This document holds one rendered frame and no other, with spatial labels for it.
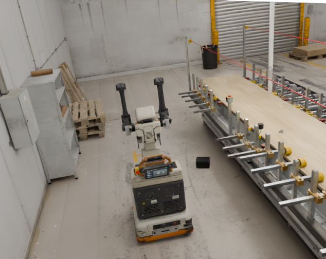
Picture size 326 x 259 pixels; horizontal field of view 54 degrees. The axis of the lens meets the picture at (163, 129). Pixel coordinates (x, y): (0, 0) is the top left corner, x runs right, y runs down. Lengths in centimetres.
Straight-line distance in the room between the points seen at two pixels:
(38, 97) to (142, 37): 673
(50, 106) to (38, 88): 29
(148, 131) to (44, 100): 180
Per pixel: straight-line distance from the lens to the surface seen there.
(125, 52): 1094
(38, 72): 514
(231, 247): 361
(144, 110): 344
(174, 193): 344
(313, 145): 362
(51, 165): 508
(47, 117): 477
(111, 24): 1082
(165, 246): 366
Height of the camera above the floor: 253
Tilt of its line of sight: 24 degrees down
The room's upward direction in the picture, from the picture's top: 7 degrees counter-clockwise
